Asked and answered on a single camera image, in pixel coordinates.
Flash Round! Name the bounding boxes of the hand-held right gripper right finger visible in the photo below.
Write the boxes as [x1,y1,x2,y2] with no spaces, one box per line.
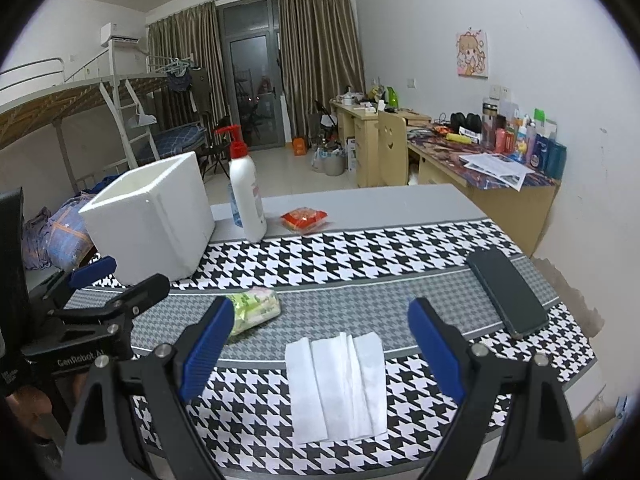
[406,297,584,480]

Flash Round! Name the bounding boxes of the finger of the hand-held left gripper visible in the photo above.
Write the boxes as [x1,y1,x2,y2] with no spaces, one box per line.
[29,256,117,312]
[46,273,172,342]

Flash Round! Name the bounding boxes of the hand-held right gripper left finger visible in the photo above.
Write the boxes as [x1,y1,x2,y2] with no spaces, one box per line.
[60,296,236,480]

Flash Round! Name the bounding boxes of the white foam box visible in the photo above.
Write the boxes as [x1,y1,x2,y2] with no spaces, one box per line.
[78,151,216,286]

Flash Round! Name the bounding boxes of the white tissue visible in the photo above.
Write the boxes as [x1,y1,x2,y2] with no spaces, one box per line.
[285,331,389,445]

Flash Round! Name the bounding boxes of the person's left hand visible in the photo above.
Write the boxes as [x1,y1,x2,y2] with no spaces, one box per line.
[5,375,90,442]

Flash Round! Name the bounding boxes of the blue patterned quilt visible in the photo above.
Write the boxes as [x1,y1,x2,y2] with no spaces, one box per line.
[22,195,101,272]

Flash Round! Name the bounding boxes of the green tissue packet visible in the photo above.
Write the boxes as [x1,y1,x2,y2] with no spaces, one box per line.
[227,287,282,336]

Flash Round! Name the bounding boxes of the black smartphone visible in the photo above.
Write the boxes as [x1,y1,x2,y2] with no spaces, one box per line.
[466,247,551,340]

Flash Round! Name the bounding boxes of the houndstooth tablecloth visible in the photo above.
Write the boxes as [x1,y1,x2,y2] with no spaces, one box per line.
[57,217,599,476]

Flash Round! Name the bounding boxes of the white red pump bottle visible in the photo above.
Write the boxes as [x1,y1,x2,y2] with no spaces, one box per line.
[215,125,269,244]

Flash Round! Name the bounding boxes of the blue plaid mattress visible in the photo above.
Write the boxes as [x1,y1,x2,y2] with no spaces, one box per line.
[150,125,207,159]

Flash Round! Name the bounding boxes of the wooden desk with printed mat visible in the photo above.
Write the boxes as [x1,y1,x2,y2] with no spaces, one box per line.
[407,127,561,257]

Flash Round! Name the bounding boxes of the red snack packet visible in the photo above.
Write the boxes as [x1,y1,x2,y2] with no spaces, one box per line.
[280,206,331,234]

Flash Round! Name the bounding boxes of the black folding chair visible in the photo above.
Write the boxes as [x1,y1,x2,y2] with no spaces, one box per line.
[197,117,236,179]
[312,100,339,146]

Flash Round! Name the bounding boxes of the white metal bunk bed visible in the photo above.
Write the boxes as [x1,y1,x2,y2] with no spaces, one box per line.
[0,57,211,202]

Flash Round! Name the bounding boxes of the printed paper sheets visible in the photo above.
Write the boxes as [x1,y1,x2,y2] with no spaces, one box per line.
[460,152,536,191]

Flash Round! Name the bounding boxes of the wooden smiley chair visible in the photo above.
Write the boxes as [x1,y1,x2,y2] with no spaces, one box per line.
[376,110,409,187]

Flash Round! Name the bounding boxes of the hanging dark clothes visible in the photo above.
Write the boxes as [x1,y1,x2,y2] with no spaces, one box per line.
[166,67,194,94]

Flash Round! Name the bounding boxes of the metal bucket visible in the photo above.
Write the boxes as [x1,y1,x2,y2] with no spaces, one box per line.
[322,147,347,177]

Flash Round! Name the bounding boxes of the light wooden desk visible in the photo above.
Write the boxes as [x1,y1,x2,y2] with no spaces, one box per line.
[329,100,431,189]

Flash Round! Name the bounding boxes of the row of toiletry bottles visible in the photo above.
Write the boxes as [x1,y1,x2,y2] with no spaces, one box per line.
[495,107,569,181]

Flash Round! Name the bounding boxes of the black headphones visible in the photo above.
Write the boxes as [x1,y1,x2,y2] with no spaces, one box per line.
[450,112,484,134]

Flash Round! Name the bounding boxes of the dark thermos flask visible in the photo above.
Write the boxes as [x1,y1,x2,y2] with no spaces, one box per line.
[481,101,501,149]

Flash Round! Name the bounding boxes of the white air conditioner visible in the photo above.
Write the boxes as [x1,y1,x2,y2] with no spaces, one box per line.
[100,22,140,49]

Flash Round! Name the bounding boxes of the brown curtain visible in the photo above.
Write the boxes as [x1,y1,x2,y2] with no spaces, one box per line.
[146,1,231,132]
[277,0,365,134]

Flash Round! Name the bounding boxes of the glass balcony door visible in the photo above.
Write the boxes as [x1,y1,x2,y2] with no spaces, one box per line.
[217,0,289,151]

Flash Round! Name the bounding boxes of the cartoon wall poster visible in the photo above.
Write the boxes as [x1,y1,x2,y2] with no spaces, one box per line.
[456,30,489,79]

